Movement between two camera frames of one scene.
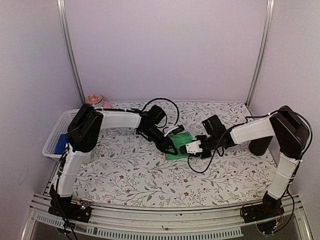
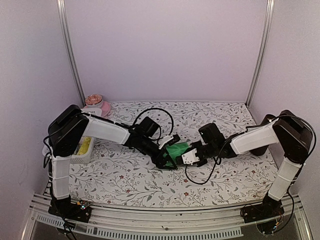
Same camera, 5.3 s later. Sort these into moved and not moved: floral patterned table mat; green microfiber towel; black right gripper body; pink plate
Moved: green microfiber towel; black right gripper body
Not moved: pink plate; floral patterned table mat
